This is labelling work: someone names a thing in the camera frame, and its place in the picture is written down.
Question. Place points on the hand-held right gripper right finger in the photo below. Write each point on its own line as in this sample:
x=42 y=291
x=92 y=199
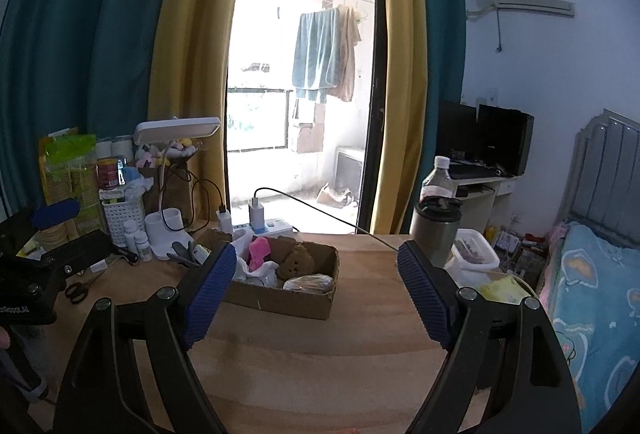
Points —
x=425 y=294

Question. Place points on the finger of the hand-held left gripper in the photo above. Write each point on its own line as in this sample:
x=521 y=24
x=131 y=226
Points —
x=55 y=214
x=75 y=249

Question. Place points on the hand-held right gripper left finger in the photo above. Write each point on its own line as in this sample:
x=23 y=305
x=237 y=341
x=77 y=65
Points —
x=210 y=294

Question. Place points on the grey sock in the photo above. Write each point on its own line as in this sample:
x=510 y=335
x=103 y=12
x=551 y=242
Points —
x=182 y=254

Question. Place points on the pink plush cloth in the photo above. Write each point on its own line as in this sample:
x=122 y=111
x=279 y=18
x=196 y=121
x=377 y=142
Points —
x=259 y=254

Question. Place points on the cardboard box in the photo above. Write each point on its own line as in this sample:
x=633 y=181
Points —
x=280 y=306

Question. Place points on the brown fuzzy plush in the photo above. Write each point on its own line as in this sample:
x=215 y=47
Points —
x=297 y=259

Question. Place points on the black scissors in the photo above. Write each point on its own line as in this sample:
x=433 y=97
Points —
x=77 y=289

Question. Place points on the small white box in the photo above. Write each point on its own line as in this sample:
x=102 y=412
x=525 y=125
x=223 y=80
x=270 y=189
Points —
x=29 y=248

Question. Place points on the green snack packet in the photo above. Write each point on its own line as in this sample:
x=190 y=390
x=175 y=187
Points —
x=65 y=174

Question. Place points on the black flashlight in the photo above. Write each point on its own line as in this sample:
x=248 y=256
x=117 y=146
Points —
x=125 y=254

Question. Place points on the plastic-wrapped white bundle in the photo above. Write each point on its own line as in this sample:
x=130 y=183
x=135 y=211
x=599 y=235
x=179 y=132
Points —
x=257 y=276

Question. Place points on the white perforated basket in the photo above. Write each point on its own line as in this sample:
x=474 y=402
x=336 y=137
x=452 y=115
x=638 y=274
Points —
x=120 y=219

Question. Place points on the white pill bottle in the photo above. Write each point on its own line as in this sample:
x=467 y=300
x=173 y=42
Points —
x=142 y=248
x=130 y=236

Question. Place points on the steel tumbler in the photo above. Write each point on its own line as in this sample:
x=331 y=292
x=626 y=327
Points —
x=432 y=234

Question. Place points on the white plastic container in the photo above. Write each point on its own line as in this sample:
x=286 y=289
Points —
x=475 y=259

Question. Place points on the red can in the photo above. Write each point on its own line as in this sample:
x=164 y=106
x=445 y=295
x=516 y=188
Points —
x=110 y=174

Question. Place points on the white charger with black plug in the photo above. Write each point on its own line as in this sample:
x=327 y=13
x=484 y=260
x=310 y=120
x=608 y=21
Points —
x=225 y=219

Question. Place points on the yellow packet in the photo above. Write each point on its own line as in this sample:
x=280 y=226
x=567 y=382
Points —
x=505 y=289

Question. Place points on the white crumpled plastic bag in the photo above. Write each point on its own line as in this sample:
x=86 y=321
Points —
x=139 y=189

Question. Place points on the white power strip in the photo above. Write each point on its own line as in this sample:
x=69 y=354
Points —
x=272 y=226

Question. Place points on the white usb charger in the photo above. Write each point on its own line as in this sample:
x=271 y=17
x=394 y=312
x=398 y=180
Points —
x=256 y=214

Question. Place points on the white paper roll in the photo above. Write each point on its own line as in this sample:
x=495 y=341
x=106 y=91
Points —
x=121 y=146

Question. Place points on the plastic-wrapped beige bundle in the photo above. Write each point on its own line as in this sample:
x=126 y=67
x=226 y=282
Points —
x=310 y=285

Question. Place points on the brown paper bag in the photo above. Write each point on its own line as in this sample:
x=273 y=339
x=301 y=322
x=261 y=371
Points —
x=175 y=194

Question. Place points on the white computer desk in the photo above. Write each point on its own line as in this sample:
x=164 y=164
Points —
x=487 y=199

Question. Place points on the clear water bottle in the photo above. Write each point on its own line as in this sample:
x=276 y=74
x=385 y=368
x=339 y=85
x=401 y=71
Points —
x=439 y=179

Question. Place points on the wrapped plush flowers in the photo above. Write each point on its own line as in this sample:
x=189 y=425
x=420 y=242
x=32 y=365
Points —
x=180 y=147

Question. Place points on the grey metal cabinet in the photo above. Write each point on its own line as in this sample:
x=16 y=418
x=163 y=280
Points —
x=350 y=169

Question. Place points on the white desk lamp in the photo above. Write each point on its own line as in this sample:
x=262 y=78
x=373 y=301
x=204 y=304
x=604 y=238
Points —
x=175 y=128

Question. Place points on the blue printed blanket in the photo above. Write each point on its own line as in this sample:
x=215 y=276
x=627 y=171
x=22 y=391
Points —
x=595 y=314

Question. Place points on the black monitor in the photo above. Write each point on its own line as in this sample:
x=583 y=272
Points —
x=505 y=139

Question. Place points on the teal curtain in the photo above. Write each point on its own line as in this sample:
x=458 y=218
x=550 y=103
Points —
x=442 y=14
x=90 y=39

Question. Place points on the grey bed headboard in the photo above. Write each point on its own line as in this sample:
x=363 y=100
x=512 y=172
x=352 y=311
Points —
x=605 y=174

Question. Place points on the yellow curtain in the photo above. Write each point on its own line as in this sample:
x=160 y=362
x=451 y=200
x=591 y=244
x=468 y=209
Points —
x=400 y=64
x=200 y=39

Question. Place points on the beige hanging garment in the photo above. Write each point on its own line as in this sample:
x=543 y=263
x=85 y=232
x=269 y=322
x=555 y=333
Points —
x=345 y=64

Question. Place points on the blue hanging towel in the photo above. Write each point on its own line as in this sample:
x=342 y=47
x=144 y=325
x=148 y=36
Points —
x=315 y=54

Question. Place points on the black door frame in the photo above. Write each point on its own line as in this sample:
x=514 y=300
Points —
x=377 y=64

